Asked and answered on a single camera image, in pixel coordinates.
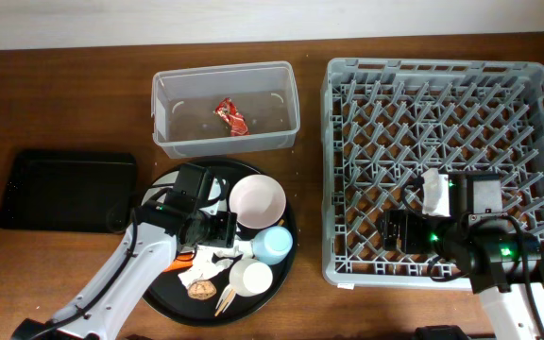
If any white tissue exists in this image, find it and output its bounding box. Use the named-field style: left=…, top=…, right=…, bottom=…
left=178, top=240, right=253, bottom=288

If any light blue cup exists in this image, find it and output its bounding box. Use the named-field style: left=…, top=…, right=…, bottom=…
left=251, top=226, right=293, bottom=265

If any red snack wrapper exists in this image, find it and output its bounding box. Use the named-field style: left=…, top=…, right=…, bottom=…
left=214, top=97, right=249, bottom=137

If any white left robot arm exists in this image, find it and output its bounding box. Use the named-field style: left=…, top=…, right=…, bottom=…
left=11, top=163, right=236, bottom=339

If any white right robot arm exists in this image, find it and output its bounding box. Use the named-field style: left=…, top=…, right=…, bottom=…
left=378, top=168, right=544, bottom=339

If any grey dishwasher rack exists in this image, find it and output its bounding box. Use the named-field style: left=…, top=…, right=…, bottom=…
left=321, top=58, right=544, bottom=289

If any grey plate with food scraps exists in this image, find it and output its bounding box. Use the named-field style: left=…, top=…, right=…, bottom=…
left=140, top=171, right=228, bottom=215

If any orange carrot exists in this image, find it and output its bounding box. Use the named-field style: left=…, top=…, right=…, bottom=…
left=164, top=254, right=194, bottom=272

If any pink bowl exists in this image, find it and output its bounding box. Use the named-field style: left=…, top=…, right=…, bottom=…
left=229, top=175, right=287, bottom=230

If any clear plastic bin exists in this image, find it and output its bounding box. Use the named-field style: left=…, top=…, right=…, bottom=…
left=151, top=61, right=300, bottom=159

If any round black serving tray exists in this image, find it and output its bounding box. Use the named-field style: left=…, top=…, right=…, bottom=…
left=143, top=157, right=298, bottom=327

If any walnut shell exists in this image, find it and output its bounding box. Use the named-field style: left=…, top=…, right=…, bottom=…
left=187, top=280, right=217, bottom=300

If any white plastic fork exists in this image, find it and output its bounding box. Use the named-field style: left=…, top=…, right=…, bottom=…
left=214, top=284, right=236, bottom=315

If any white cup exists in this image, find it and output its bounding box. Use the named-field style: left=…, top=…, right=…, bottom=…
left=229, top=259, right=273, bottom=298

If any wooden chopstick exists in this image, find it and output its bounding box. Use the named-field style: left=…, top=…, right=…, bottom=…
left=214, top=219, right=293, bottom=316

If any black rectangular tray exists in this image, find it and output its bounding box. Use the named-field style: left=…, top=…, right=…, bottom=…
left=0, top=149, right=138, bottom=233

